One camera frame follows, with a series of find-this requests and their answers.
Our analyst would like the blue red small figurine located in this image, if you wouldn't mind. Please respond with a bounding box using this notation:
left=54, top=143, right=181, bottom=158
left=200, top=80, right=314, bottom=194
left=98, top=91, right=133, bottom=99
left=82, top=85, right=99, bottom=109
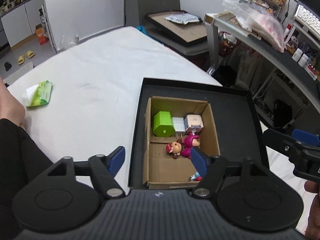
left=189, top=172, right=202, bottom=181

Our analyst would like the pink bear figurine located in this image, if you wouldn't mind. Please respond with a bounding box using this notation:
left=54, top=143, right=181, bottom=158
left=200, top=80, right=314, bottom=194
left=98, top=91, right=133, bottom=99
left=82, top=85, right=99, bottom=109
left=181, top=133, right=200, bottom=159

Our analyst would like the brown-haired doll figurine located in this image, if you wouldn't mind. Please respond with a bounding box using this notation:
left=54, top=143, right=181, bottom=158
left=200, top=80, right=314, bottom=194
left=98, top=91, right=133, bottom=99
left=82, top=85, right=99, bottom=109
left=165, top=141, right=184, bottom=159

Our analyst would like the purple beige small box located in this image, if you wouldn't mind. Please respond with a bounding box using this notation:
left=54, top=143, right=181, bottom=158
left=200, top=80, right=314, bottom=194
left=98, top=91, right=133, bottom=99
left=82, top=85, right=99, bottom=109
left=184, top=114, right=204, bottom=133

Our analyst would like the brown cardboard box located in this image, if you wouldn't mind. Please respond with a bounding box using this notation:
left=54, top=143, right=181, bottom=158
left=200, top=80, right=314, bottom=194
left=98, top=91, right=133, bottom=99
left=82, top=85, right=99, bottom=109
left=142, top=96, right=220, bottom=190

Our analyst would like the white power adapter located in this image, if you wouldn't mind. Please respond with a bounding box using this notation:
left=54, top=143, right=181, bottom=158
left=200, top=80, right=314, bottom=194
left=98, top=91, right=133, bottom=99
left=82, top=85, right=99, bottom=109
left=172, top=117, right=185, bottom=137

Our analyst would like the green hexagonal toy box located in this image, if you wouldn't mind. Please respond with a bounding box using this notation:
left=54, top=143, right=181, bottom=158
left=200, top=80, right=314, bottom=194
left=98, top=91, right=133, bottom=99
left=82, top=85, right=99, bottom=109
left=153, top=111, right=175, bottom=138

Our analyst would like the person's right hand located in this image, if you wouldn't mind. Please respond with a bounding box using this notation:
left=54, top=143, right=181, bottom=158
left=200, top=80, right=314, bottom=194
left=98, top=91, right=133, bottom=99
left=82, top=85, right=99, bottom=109
left=304, top=180, right=320, bottom=239

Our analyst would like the black shallow tray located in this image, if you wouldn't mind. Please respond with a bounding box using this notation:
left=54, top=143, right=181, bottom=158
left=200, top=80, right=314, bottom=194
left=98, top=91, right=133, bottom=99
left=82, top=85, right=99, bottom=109
left=128, top=78, right=268, bottom=189

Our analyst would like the grey curved desk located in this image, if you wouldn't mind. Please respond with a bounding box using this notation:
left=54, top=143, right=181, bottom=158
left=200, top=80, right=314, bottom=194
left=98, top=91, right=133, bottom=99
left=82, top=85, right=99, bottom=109
left=203, top=13, right=320, bottom=111

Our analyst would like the white pill bottle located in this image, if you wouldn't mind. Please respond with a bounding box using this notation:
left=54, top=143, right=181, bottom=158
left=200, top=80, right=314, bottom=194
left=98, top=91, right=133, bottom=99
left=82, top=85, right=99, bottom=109
left=298, top=54, right=309, bottom=68
left=292, top=48, right=303, bottom=62

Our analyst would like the person's black trouser leg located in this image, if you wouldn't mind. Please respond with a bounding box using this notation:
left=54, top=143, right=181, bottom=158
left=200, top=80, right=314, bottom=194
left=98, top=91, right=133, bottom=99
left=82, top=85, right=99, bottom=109
left=1, top=119, right=53, bottom=239

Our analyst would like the green tissue pack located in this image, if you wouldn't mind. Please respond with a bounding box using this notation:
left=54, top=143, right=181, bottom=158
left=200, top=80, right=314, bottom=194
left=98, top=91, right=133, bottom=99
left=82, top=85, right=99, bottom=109
left=22, top=80, right=53, bottom=108

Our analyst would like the person's bare foot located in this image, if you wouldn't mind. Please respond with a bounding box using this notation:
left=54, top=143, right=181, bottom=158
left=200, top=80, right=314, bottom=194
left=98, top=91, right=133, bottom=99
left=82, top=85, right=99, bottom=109
left=0, top=78, right=25, bottom=128

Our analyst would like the white keyboard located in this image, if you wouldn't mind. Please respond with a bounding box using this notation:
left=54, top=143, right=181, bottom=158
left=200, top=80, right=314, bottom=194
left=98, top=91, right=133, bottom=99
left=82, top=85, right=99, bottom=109
left=293, top=4, right=320, bottom=39

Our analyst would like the clear plastic bag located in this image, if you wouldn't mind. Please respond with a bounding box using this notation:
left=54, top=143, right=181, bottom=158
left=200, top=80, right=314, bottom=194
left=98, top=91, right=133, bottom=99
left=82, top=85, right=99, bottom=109
left=222, top=0, right=285, bottom=53

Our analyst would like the red plastic basket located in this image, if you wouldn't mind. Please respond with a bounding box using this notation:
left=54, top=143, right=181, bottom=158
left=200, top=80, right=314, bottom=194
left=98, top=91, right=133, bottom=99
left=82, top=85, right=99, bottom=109
left=218, top=31, right=240, bottom=57

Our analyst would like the yellow slipper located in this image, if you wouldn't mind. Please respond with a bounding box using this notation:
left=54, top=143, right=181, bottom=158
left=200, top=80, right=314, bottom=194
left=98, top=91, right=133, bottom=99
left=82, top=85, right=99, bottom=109
left=17, top=55, right=25, bottom=66
left=26, top=50, right=35, bottom=59

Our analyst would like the black framed board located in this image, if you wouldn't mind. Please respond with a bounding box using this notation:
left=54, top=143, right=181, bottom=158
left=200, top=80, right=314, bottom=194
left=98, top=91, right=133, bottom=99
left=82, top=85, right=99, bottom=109
left=144, top=10, right=207, bottom=47

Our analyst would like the orange box on floor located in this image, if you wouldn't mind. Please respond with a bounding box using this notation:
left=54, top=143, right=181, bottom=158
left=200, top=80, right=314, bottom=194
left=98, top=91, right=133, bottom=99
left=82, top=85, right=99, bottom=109
left=35, top=24, right=49, bottom=45

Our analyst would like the grey chair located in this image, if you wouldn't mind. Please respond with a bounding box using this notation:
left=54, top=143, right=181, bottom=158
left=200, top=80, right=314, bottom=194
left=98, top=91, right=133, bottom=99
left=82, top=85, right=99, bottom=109
left=124, top=0, right=208, bottom=57

